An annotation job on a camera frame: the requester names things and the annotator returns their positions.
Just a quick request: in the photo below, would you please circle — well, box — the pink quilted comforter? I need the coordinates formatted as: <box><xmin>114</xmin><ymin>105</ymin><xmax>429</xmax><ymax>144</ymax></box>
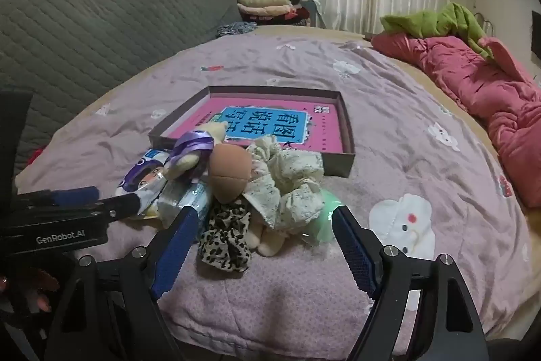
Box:
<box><xmin>371</xmin><ymin>33</ymin><xmax>540</xmax><ymax>208</ymax></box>

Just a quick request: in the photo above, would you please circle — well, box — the green plush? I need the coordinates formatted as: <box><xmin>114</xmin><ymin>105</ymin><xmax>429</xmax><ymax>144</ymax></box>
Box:
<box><xmin>300</xmin><ymin>190</ymin><xmax>342</xmax><ymax>246</ymax></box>

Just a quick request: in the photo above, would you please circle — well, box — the peach plush bun toy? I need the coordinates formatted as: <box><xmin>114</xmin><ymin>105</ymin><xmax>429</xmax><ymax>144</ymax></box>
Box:
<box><xmin>208</xmin><ymin>143</ymin><xmax>252</xmax><ymax>203</ymax></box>

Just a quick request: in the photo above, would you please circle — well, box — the grey quilted headboard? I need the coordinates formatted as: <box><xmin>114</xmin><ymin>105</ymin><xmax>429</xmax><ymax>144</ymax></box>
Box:
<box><xmin>1</xmin><ymin>0</ymin><xmax>240</xmax><ymax>171</ymax></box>

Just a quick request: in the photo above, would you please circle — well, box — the blue patterned cloth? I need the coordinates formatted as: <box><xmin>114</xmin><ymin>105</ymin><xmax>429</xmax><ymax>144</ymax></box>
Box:
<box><xmin>215</xmin><ymin>21</ymin><xmax>258</xmax><ymax>39</ymax></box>

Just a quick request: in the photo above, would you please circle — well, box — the pink and blue book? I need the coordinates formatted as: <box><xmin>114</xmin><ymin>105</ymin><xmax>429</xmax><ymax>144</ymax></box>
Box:
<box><xmin>161</xmin><ymin>94</ymin><xmax>345</xmax><ymax>153</ymax></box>

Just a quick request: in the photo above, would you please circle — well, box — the green blanket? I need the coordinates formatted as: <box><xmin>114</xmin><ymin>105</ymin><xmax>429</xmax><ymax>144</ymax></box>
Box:
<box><xmin>380</xmin><ymin>2</ymin><xmax>493</xmax><ymax>59</ymax></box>

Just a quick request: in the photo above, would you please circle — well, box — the leopard print scrunchie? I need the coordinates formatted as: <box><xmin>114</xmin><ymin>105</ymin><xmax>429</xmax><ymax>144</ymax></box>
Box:
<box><xmin>198</xmin><ymin>198</ymin><xmax>251</xmax><ymax>273</ymax></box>

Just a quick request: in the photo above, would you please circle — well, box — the beige bear with tiara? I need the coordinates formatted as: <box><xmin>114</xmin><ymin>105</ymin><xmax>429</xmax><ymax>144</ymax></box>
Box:
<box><xmin>246</xmin><ymin>211</ymin><xmax>286</xmax><ymax>257</ymax></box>

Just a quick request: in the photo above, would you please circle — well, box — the floral white scrunchie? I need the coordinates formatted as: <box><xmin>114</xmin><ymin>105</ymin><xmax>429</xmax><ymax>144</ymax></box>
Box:
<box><xmin>243</xmin><ymin>136</ymin><xmax>324</xmax><ymax>233</ymax></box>

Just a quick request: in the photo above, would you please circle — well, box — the green tissue pack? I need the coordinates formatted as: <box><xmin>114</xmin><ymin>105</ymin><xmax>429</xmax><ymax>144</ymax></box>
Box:
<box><xmin>157</xmin><ymin>180</ymin><xmax>213</xmax><ymax>231</ymax></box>

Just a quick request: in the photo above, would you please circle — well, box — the cream bear purple dress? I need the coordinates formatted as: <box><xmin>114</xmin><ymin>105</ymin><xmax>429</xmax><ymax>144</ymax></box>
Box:
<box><xmin>163</xmin><ymin>122</ymin><xmax>228</xmax><ymax>180</ymax></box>

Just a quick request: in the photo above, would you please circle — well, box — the shallow purple cardboard box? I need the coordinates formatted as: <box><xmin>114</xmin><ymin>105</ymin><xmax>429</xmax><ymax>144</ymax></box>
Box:
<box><xmin>148</xmin><ymin>85</ymin><xmax>355</xmax><ymax>178</ymax></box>

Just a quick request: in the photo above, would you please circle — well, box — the purple cartoon snack packet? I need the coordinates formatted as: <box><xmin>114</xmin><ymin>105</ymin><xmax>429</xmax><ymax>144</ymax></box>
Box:
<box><xmin>115</xmin><ymin>149</ymin><xmax>170</xmax><ymax>219</ymax></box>

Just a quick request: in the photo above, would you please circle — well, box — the stack of folded clothes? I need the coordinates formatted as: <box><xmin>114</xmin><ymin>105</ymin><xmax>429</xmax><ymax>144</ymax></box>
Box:
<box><xmin>237</xmin><ymin>0</ymin><xmax>312</xmax><ymax>26</ymax></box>

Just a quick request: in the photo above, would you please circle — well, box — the hand with red nails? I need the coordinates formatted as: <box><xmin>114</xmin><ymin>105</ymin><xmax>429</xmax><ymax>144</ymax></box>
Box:
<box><xmin>1</xmin><ymin>268</ymin><xmax>60</xmax><ymax>312</ymax></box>

